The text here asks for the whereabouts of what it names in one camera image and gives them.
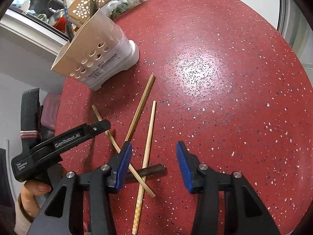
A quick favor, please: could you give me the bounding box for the light bamboo chopstick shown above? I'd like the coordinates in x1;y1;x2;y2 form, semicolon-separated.
105;100;157;197
132;100;157;234

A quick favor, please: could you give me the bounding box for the dark brown rod handle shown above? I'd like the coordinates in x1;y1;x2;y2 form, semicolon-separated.
126;163;166;183

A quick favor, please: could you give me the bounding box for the dark wooden chopstick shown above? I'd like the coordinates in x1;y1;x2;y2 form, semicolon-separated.
125;74;156;141

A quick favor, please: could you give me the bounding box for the blue patterned bamboo chopstick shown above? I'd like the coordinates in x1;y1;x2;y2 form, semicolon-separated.
63;0;74;42

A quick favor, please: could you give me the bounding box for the clear plastic spoon dark handle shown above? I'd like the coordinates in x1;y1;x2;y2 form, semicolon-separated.
89;0;98;18

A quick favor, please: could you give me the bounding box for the person's left hand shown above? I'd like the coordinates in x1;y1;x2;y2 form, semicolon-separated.
20;180;51;218

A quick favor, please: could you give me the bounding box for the pink plastic stool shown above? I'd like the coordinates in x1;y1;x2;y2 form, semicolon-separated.
41;93;61;130

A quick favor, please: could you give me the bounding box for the beige plastic utensil holder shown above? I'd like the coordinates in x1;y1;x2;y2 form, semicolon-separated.
51;10;139;91

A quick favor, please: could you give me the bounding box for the red plastic basket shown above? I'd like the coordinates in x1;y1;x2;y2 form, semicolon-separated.
54;17;66;33

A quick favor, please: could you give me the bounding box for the metal bowl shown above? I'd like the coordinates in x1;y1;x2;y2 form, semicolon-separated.
48;9;65;27

